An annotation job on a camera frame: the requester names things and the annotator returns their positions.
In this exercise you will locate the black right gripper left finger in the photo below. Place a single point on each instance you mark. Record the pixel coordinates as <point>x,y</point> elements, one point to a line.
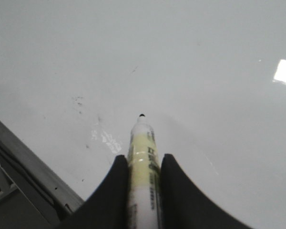
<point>106,207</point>

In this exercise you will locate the white black-tipped whiteboard marker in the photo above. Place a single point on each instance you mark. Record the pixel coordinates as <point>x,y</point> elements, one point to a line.
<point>144,204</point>

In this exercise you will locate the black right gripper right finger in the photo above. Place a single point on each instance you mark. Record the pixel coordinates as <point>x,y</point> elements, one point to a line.
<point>185,206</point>

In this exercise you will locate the white whiteboard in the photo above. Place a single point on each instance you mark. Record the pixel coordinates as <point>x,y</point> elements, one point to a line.
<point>209,75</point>

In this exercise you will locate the grey aluminium whiteboard frame rail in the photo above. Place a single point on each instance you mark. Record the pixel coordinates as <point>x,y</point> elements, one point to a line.
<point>43,188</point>

